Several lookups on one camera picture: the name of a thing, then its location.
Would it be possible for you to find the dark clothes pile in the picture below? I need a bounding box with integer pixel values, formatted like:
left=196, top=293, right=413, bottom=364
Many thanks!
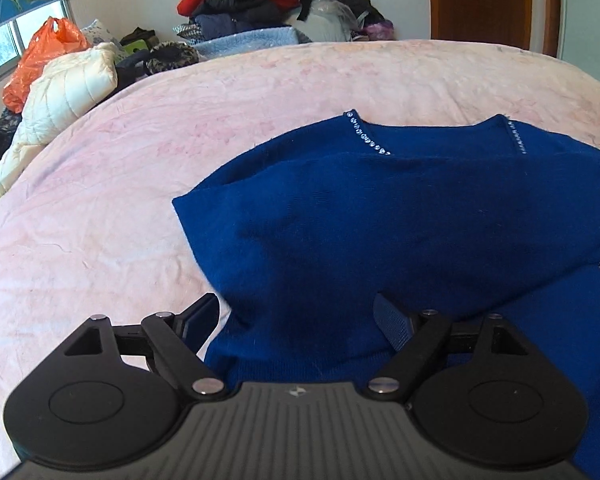
left=174, top=0, right=389, bottom=42

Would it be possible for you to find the blue knit sweater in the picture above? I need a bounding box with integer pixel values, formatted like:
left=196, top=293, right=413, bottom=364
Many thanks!
left=173, top=110, right=600, bottom=479

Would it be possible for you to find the brown wooden door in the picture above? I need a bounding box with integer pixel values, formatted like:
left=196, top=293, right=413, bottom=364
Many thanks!
left=430, top=0, right=562, bottom=58

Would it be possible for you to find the orange plastic bag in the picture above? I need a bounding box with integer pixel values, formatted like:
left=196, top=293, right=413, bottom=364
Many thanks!
left=2, top=18, right=91, bottom=114

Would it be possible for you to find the white quilted jacket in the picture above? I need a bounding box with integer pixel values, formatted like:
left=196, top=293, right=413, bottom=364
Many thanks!
left=0, top=42, right=118, bottom=199

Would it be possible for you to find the window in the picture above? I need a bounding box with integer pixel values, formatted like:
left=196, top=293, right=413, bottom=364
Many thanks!
left=0, top=0, right=73, bottom=79

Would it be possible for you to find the purple bag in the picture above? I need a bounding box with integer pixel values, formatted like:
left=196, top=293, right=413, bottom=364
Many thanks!
left=363, top=21, right=396, bottom=41

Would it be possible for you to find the light blue folded blanket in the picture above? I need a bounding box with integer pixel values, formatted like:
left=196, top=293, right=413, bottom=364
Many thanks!
left=194, top=26, right=311, bottom=60

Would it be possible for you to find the clear plastic bag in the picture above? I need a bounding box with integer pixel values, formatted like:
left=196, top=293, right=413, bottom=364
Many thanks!
left=284, top=0, right=360, bottom=42

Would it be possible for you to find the pink floral bed sheet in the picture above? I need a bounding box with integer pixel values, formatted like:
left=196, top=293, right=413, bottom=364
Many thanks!
left=0, top=40, right=600, bottom=477

